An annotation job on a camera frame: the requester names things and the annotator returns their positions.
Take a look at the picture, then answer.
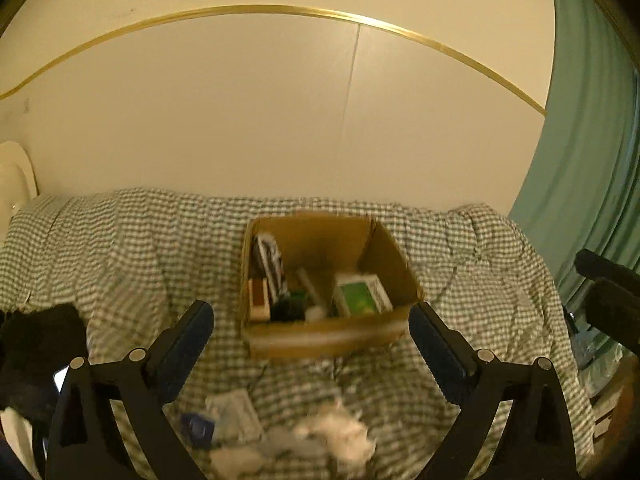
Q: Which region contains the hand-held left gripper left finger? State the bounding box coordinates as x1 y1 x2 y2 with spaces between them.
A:
45 300 215 480

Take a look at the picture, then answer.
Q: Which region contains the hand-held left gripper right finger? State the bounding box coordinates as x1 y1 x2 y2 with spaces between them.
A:
409 302 581 480

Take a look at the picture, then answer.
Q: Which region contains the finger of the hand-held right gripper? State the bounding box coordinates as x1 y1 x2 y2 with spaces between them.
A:
589 280 640 354
575 250 640 288

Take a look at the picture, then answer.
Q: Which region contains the small blue packet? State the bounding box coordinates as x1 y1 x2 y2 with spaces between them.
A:
181 412 216 453

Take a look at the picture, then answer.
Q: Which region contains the small brown carton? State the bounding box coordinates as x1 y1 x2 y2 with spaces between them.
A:
248 277 272 322

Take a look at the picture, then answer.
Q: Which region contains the white green carton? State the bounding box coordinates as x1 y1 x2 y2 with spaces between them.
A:
332 272 394 319

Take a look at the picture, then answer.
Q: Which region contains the green wrapper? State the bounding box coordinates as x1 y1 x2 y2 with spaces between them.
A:
272 289 308 322

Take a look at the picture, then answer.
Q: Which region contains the brown cardboard box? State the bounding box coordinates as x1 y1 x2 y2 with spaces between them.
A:
240 212 426 361

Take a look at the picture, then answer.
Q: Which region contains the brown white striped packet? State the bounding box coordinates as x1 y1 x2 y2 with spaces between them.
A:
252 232 289 306

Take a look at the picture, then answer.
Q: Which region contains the clear plastic tube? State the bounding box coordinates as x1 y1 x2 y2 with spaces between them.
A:
295 267 329 321

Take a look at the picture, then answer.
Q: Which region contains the crinkled plastic bag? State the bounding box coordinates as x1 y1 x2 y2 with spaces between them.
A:
567 310 623 377

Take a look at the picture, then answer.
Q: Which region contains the white printed sachet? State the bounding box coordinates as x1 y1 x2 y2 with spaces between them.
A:
206 391 264 442

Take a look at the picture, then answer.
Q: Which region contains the wooden furniture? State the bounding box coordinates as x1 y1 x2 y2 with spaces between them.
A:
592 355 640 466

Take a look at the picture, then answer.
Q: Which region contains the smartphone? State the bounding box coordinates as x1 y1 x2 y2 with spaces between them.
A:
51 364 72 395

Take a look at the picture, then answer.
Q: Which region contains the grey white checked blanket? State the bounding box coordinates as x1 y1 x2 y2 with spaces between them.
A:
0 187 596 480

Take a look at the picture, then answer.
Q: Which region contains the crumpled white tissue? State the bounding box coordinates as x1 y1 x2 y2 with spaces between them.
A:
295 399 377 467

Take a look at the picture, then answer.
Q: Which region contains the green curtain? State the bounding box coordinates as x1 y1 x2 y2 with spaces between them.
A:
507 0 640 321

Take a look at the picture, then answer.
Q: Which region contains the black cloth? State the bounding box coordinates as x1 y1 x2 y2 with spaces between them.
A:
0 304 90 418

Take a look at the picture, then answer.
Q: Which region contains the white bag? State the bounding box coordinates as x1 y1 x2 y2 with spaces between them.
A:
0 405 48 480

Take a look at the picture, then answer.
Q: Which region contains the white tufted headboard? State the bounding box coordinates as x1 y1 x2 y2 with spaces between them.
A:
0 141 39 216

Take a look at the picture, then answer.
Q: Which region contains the gold wall trim strip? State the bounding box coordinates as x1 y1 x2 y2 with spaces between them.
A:
0 5 547 116

